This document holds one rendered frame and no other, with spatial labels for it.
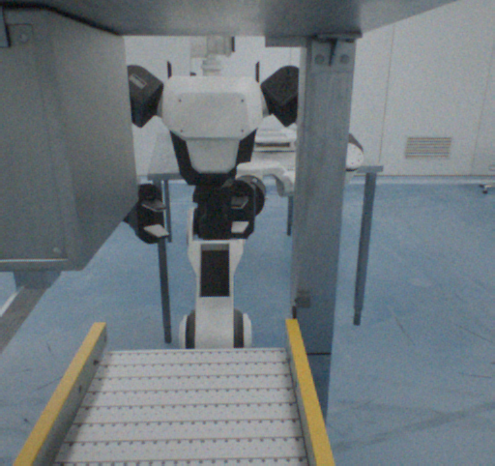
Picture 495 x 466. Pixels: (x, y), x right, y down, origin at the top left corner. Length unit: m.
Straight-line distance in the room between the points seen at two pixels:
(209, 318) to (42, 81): 0.92
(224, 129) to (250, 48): 4.25
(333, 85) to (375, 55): 5.03
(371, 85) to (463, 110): 1.18
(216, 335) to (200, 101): 0.62
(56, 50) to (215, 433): 0.40
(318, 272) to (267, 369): 0.15
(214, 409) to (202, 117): 0.81
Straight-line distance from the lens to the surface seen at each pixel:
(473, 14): 6.00
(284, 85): 1.22
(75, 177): 0.37
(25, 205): 0.38
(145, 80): 1.24
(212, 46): 1.22
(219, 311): 1.18
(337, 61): 0.55
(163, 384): 0.58
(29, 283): 0.42
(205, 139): 1.17
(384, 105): 5.64
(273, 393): 0.56
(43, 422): 0.51
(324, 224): 0.59
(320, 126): 0.56
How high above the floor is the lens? 1.27
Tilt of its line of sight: 19 degrees down
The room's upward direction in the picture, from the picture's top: straight up
